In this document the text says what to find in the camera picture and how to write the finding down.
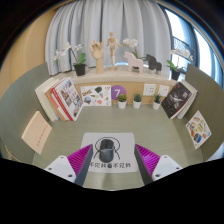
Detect red-edged photo magazine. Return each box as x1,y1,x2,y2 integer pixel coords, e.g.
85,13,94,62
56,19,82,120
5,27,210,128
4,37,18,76
50,76,84,122

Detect colourful sticker sheet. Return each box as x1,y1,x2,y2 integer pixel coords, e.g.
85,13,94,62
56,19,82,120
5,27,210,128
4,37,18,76
185,110,212,150

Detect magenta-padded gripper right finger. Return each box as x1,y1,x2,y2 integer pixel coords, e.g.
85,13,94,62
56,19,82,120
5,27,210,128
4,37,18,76
133,143,183,187

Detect white orchid in black pot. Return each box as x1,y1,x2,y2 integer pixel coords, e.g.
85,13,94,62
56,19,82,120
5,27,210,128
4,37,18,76
53,41,88,77
166,48,194,82
122,37,149,63

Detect dark grey horse figure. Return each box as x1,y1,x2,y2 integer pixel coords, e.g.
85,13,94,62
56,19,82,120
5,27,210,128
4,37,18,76
145,53,163,72

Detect white printed mouse pad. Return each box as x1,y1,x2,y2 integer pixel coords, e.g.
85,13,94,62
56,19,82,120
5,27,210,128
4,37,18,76
79,132,139,174

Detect black book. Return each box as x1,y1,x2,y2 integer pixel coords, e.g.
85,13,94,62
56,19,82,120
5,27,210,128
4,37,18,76
160,81,193,120

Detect white sticker card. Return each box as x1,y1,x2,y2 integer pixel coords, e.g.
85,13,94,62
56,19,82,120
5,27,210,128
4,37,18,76
79,84,113,107

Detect wooden artist mannequin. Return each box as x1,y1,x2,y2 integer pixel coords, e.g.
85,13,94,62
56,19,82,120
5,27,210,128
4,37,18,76
105,31,124,71

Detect small succulent in white pot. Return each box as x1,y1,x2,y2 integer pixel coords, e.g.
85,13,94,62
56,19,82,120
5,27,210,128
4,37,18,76
132,93,143,110
117,93,128,110
152,94,163,111

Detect white wall socket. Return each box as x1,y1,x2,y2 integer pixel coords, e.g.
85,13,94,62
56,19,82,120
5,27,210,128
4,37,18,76
157,84,171,98
142,83,157,97

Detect pink horse figure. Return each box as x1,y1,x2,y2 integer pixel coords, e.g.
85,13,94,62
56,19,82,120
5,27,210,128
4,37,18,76
123,50,145,75

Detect wooden hand model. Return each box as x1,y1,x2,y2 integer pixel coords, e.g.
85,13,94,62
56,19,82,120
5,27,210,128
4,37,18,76
88,39,106,75

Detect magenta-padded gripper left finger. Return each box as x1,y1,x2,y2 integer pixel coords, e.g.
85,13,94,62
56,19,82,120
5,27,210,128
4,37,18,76
44,143,95,187

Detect light grey curtain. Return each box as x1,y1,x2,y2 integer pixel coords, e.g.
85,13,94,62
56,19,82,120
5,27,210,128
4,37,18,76
44,0,174,76

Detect beige booklet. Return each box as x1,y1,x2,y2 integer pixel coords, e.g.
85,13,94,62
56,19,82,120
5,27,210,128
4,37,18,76
20,110,53,155

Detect purple round disc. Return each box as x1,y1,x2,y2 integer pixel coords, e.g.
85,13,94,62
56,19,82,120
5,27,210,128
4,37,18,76
110,84,127,102

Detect green divider panel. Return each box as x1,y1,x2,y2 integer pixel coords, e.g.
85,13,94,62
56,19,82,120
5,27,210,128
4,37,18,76
0,62,51,161
184,63,224,161

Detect dark-framed window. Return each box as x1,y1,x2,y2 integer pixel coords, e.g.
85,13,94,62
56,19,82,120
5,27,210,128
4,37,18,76
164,8,224,84

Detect light wooden ledge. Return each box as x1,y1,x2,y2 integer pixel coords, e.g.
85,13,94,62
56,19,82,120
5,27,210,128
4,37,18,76
53,64,178,106

